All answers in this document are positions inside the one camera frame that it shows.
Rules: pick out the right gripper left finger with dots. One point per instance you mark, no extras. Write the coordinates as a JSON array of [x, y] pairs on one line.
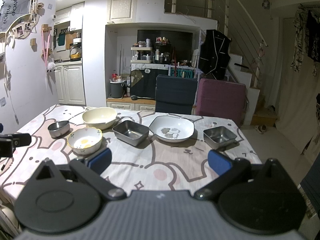
[[88, 171]]

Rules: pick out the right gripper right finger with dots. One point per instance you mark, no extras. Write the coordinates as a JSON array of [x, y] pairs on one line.
[[230, 172]]

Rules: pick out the yellow rim floral bowl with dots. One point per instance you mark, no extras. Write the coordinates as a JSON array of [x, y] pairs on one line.
[[85, 141]]

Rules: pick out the small square steel tray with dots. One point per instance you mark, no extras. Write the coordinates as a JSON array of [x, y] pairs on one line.
[[218, 137]]

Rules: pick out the round steel bowl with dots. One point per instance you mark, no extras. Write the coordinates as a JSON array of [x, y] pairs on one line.
[[58, 129]]

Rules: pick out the cream two-handled bowl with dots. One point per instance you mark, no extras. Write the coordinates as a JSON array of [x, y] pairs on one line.
[[101, 118]]

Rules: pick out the large square steel tray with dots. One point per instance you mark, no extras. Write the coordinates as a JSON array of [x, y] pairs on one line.
[[131, 132]]

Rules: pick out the white ginkgo leaf bowl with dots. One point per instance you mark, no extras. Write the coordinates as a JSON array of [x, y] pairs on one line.
[[172, 129]]

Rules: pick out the cartoon bear tablecloth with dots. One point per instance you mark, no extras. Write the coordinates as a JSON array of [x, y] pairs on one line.
[[153, 165]]

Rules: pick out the maroon chair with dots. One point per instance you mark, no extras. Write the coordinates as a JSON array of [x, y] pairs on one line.
[[221, 99]]

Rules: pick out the low wooden drawer cabinet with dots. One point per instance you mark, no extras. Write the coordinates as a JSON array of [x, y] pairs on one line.
[[129, 104]]

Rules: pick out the grey trash bin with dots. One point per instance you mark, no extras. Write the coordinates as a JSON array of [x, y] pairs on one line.
[[117, 89]]

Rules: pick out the white kitchen cabinet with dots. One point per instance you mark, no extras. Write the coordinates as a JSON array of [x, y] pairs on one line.
[[70, 83]]

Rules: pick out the dark blue chair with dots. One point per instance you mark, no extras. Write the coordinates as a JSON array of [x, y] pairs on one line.
[[175, 94]]

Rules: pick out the black letter board sign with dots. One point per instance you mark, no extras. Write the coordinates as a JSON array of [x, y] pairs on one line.
[[143, 82]]

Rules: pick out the yellow pot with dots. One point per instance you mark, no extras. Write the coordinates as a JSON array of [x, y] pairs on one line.
[[76, 56]]

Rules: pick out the black hanging jacket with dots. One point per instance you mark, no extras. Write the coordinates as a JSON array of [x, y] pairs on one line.
[[214, 56]]

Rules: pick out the white storage shelf rack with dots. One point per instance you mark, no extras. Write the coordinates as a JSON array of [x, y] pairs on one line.
[[141, 54]]

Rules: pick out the white plush wall toy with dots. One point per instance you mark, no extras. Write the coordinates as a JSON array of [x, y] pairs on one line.
[[50, 67]]

